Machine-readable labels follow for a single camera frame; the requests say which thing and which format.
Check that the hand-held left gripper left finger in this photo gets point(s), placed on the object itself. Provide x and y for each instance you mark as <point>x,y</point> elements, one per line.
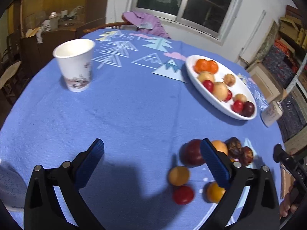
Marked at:
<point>90,163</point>

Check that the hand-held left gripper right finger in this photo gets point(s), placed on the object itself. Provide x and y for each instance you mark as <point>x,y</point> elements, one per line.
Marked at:
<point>214,163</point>

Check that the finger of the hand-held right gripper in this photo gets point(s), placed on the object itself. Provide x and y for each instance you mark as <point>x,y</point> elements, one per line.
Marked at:
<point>285,159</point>

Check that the white plate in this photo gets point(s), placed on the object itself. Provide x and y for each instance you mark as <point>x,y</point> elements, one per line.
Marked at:
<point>243,88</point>

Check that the person's right hand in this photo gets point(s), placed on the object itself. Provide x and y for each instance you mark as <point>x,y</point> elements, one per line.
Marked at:
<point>284,206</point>

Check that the dark brown water chestnut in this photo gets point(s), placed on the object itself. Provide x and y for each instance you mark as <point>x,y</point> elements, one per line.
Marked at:
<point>233,147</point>
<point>247,156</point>

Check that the white beverage can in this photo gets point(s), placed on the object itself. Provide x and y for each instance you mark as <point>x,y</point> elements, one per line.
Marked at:
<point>271,113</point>

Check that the blue printed tablecloth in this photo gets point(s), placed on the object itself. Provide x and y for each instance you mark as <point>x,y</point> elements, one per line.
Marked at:
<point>120,115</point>

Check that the person's grey fleece top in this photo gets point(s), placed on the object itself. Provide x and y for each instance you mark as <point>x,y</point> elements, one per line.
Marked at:
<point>12,186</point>

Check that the flat cardboard box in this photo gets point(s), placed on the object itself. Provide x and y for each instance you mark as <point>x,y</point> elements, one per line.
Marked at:
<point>263,79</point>

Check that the orange mandarin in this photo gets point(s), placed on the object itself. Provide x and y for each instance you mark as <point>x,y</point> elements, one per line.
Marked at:
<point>213,66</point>
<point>201,66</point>

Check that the white printed paper cup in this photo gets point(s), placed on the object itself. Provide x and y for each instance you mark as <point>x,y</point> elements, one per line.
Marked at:
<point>75,64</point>

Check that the stack of patterned boxes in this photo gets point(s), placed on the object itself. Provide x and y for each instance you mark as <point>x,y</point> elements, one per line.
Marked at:
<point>283,60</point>

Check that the wooden chair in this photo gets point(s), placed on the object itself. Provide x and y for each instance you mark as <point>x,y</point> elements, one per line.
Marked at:
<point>10,74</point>
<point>105,25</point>

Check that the dark side table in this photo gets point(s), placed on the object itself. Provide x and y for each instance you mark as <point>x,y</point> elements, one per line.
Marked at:
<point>40,48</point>

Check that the white jar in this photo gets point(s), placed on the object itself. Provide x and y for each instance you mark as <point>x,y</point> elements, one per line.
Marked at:
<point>52,20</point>

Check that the purple cloth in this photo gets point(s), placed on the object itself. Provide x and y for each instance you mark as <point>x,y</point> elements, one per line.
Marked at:
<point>148,21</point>

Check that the wooden cabinet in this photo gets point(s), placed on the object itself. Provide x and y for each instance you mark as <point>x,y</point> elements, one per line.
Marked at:
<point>60,0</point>

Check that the white slotted shelf post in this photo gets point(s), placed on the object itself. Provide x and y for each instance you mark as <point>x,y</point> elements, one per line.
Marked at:
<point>293,81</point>

